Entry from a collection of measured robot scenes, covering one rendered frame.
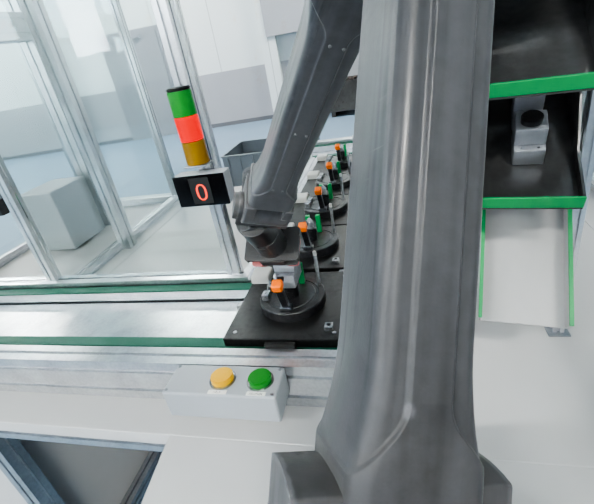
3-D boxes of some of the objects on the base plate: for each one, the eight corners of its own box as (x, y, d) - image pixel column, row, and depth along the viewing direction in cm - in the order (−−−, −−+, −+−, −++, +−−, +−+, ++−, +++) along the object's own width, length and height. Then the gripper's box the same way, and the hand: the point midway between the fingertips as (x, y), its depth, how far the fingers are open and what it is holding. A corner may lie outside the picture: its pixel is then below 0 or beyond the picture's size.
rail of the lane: (374, 410, 72) (369, 364, 67) (-11, 390, 95) (-36, 355, 90) (375, 386, 77) (371, 342, 72) (8, 372, 99) (-15, 338, 94)
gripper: (232, 251, 69) (261, 277, 83) (289, 249, 66) (309, 276, 80) (236, 215, 71) (263, 246, 85) (292, 212, 69) (311, 244, 83)
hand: (285, 259), depth 82 cm, fingers closed on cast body, 4 cm apart
